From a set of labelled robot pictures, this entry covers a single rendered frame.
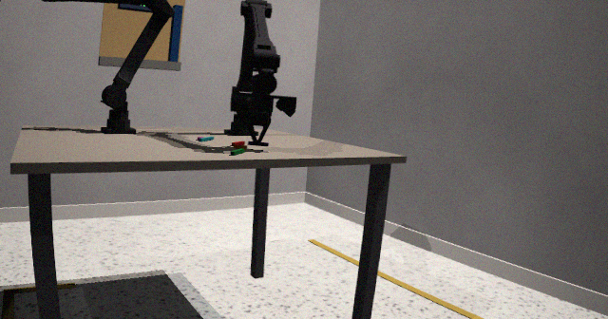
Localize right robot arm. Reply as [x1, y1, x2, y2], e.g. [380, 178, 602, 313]
[42, 0, 175, 134]

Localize green rod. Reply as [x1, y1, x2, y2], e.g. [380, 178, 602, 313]
[231, 148, 245, 156]

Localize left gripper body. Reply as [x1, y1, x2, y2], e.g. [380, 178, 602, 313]
[246, 93, 272, 122]

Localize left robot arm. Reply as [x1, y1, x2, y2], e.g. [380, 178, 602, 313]
[224, 0, 296, 136]

